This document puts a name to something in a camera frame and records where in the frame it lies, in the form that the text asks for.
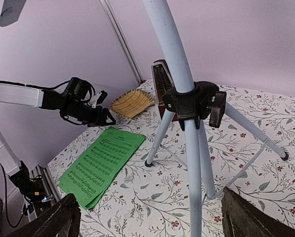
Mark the green sheet music stack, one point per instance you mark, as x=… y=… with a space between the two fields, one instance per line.
x=94 y=170

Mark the woven bamboo tray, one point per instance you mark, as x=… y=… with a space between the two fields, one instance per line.
x=131 y=103

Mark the white perforated music stand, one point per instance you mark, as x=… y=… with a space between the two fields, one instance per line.
x=191 y=102

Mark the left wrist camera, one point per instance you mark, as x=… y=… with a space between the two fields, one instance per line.
x=97 y=99

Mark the aluminium corner post left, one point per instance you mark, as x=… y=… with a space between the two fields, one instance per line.
x=107 y=7

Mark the dark red metronome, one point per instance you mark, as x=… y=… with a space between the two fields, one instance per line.
x=162 y=82

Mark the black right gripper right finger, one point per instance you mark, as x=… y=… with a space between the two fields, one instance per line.
x=242 y=219

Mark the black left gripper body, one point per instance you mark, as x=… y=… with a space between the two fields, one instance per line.
x=98 y=116

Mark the aluminium front rail frame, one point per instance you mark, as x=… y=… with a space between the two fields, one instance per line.
x=36 y=192

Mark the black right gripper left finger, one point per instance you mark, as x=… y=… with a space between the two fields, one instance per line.
x=61 y=220

